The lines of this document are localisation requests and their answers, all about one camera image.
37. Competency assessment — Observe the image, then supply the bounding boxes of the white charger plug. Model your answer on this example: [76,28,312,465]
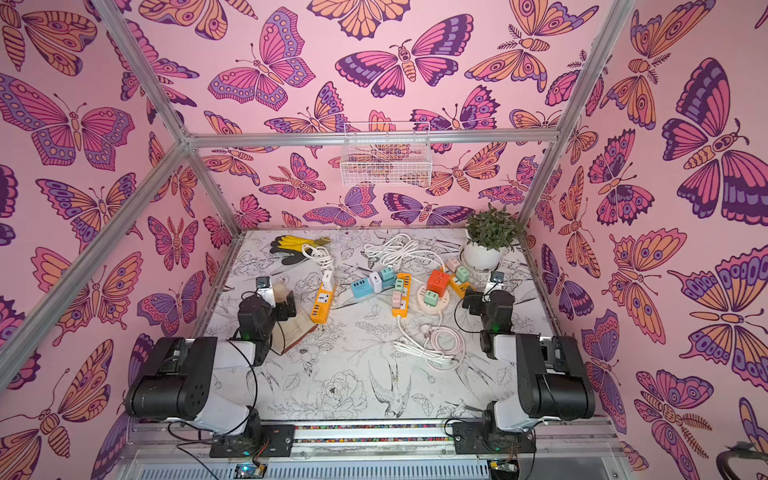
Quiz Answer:
[322,269,335,291]

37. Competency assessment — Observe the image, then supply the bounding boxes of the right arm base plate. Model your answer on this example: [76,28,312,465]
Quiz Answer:
[445,420,537,455]

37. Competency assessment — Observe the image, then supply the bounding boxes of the white cable coil left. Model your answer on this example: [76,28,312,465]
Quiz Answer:
[301,243,335,271]

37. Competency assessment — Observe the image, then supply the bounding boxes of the round beige power strip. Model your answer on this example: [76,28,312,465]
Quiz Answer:
[412,285,451,316]

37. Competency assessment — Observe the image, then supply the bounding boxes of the green charger on round strip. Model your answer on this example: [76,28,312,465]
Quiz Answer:
[424,290,441,307]

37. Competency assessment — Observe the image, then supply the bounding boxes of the potted green plant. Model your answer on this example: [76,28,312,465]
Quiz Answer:
[463,203,524,271]

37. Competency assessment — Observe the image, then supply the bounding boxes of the white usb charger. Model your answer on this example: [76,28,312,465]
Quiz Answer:
[369,272,383,293]

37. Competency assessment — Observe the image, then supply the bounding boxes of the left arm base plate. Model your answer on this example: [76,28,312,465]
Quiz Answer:
[209,424,296,459]

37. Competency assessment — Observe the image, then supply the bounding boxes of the white pink cable front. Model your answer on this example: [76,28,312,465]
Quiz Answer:
[392,313,464,372]

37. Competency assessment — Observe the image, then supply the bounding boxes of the white cable bundle back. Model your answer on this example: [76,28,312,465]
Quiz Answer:
[363,233,446,272]

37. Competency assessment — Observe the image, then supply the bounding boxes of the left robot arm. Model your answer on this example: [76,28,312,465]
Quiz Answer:
[124,292,297,443]

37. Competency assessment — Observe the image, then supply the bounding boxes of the yellow black work glove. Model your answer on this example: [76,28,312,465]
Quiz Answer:
[269,235,330,266]

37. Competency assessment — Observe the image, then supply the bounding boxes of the white wire basket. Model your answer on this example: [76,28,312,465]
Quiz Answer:
[338,121,433,188]

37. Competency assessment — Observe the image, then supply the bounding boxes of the blue power strip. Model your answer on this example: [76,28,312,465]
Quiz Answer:
[350,277,374,299]

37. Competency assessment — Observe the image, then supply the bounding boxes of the yellow power strip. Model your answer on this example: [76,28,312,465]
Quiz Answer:
[310,281,335,324]
[445,257,471,298]
[391,273,412,318]

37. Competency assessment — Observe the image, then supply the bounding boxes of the teal usb charger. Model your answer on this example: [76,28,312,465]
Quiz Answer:
[379,267,396,290]

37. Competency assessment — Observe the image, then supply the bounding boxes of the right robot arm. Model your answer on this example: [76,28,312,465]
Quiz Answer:
[462,290,595,438]

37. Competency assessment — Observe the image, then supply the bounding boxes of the orange cube socket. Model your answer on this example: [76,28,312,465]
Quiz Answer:
[426,269,452,297]

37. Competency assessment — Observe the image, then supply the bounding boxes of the aluminium frame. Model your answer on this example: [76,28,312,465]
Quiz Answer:
[1,1,635,387]

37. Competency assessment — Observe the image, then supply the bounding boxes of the beige cotton glove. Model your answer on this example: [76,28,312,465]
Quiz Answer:
[271,283,316,354]

